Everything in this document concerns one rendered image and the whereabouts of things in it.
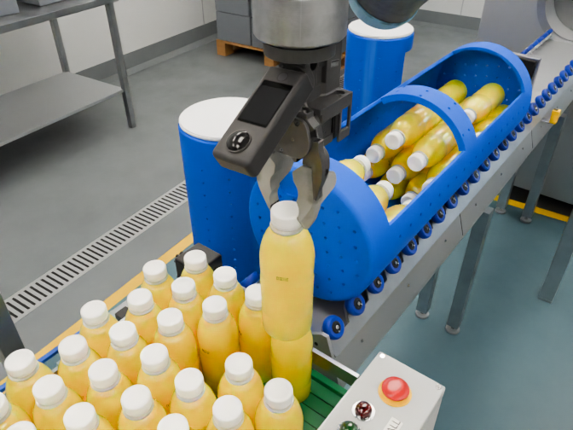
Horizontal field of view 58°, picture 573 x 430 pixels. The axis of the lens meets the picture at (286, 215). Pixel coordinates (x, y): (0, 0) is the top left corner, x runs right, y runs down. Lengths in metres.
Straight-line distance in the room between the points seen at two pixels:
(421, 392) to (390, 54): 1.74
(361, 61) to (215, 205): 1.06
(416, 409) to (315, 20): 0.49
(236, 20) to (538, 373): 3.86
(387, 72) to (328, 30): 1.83
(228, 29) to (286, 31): 4.65
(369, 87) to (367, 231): 1.52
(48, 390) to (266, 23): 0.55
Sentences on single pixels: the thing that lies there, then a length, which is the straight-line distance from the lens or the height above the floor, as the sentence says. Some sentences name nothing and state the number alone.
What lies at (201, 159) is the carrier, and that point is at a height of 0.96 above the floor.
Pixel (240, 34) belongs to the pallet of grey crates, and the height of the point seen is 0.23.
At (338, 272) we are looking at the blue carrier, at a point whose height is 1.05.
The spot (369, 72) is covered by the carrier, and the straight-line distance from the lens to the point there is 2.32.
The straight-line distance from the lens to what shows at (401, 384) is 0.73.
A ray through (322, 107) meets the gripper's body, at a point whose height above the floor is 1.47.
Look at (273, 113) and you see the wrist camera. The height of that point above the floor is 1.48.
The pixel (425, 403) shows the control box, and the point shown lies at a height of 1.10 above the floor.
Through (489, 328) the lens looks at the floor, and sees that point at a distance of 2.42.
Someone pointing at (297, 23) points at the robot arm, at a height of 1.56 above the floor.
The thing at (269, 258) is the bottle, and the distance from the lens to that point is 0.62.
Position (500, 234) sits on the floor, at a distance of 2.97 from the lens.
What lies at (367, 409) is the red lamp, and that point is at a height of 1.11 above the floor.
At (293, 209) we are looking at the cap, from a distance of 0.61.
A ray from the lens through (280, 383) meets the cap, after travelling 0.74.
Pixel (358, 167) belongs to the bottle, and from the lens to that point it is 1.02.
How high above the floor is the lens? 1.69
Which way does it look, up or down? 36 degrees down
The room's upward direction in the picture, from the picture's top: straight up
